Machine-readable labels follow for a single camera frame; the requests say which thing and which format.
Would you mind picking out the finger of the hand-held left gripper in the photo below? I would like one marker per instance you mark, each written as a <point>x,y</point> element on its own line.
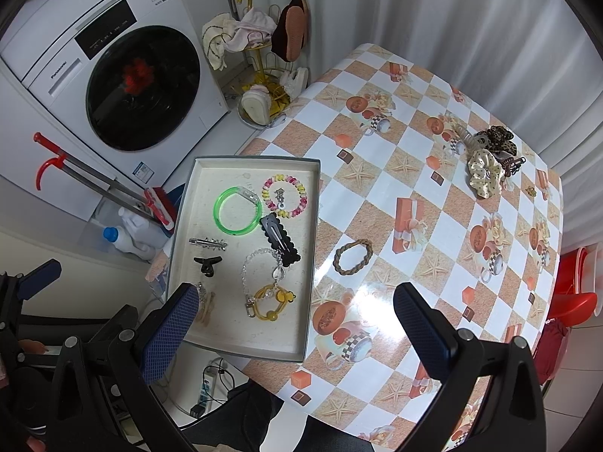
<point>113,321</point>
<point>40,278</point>

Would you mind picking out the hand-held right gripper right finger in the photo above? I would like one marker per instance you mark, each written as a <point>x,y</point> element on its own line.
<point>419,329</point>

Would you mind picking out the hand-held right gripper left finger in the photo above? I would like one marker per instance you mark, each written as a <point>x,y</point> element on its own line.
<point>172,334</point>

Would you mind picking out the white jewelry tray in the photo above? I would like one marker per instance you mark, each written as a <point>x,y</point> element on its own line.
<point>235,334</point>

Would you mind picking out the black claw hair clip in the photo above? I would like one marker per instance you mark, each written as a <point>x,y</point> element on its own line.
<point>207,263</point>

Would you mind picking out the silver rhinestone hair clip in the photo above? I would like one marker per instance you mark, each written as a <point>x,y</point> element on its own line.
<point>207,243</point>

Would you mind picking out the black rectangular snap hair clip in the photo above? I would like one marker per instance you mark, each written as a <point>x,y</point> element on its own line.
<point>278,240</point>

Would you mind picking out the person's left hand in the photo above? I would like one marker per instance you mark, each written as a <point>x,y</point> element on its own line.
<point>35,347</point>

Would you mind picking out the white blue capped detergent bottle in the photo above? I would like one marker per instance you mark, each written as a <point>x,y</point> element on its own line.
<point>132,240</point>

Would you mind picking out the green plastic bangle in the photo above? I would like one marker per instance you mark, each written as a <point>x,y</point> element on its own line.
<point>221,219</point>

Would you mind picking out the person's dark pants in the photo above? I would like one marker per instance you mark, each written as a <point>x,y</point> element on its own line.
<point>264,423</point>

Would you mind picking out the dark red cloth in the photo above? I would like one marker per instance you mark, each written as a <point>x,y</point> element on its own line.
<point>551,348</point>

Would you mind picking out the checkered vinyl tablecloth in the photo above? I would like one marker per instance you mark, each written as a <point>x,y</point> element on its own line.
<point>358,188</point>

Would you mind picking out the red plastic stools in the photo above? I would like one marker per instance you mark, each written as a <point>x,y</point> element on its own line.
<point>574,292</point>

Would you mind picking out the cream polka dot scrunchie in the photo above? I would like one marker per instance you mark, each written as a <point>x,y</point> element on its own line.
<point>485,174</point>

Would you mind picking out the small gold trinket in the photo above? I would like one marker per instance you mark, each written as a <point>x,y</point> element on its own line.
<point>531,192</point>

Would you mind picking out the brown claw hair clip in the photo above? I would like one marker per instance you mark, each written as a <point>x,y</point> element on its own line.
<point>513,164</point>

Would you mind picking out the clear claw hair clip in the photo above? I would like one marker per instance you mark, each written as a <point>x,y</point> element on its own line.
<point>476,140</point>

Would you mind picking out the leopard print scrunchie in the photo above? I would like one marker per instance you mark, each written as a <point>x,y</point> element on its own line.
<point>499,139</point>

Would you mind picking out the white slipper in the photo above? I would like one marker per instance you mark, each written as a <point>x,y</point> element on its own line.
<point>255,106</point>
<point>296,82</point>

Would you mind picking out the white washing machine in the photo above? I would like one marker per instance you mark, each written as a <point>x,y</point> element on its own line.
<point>61,23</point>

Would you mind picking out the gold metal rack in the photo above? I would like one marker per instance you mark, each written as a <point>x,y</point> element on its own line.
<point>258,63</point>

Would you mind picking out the white curtain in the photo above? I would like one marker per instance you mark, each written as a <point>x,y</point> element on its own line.
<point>447,33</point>

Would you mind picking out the cream towel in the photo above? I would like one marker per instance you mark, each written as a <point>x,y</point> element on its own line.
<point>221,33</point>

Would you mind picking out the brown slippers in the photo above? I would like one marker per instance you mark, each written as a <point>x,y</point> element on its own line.
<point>289,28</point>

